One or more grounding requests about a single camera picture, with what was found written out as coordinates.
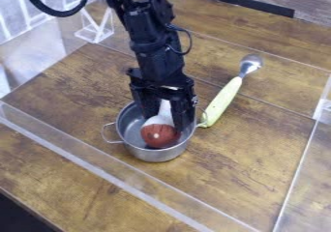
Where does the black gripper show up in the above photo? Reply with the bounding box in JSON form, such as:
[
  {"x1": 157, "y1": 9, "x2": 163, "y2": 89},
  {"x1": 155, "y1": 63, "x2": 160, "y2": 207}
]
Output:
[{"x1": 128, "y1": 43, "x2": 198, "y2": 131}]

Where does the red plush mushroom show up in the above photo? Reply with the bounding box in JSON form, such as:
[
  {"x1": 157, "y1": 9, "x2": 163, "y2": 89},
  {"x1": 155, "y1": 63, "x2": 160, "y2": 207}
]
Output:
[{"x1": 141, "y1": 100, "x2": 181, "y2": 149}]

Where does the silver metal pot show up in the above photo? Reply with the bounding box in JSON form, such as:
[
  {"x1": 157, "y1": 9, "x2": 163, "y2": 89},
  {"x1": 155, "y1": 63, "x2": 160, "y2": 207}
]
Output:
[{"x1": 101, "y1": 100, "x2": 206, "y2": 162}]

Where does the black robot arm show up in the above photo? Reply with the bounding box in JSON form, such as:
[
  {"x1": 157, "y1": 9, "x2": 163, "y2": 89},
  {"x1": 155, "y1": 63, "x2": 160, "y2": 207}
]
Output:
[{"x1": 106, "y1": 0, "x2": 198, "y2": 131}]

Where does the clear acrylic triangle stand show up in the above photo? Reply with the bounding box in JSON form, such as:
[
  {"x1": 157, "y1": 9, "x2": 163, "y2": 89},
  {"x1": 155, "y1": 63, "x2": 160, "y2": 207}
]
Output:
[{"x1": 74, "y1": 8, "x2": 116, "y2": 44}]

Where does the clear acrylic front barrier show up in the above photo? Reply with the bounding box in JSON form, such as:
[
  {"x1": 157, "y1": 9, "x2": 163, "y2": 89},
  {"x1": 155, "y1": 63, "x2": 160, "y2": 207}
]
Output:
[{"x1": 0, "y1": 101, "x2": 259, "y2": 232}]

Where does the clear acrylic barrier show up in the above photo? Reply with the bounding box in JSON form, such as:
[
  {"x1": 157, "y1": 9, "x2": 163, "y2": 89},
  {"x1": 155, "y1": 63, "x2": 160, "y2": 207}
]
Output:
[
  {"x1": 274, "y1": 75, "x2": 331, "y2": 232},
  {"x1": 0, "y1": 101, "x2": 259, "y2": 232}
]

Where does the black bar on table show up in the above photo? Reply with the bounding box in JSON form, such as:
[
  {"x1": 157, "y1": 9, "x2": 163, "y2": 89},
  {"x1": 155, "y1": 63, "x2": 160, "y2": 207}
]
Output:
[{"x1": 214, "y1": 0, "x2": 295, "y2": 18}]

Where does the clear acrylic right barrier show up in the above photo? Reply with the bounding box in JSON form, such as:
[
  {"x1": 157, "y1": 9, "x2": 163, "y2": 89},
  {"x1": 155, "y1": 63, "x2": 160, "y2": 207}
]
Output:
[{"x1": 274, "y1": 75, "x2": 331, "y2": 232}]

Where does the spoon with green handle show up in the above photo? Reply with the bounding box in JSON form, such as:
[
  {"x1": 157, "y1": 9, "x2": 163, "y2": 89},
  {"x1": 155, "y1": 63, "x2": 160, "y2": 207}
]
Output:
[{"x1": 199, "y1": 54, "x2": 265, "y2": 129}]

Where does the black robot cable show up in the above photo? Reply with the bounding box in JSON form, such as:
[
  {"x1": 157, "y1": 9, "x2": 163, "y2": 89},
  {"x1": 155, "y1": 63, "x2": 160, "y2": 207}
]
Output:
[{"x1": 18, "y1": 0, "x2": 93, "y2": 18}]

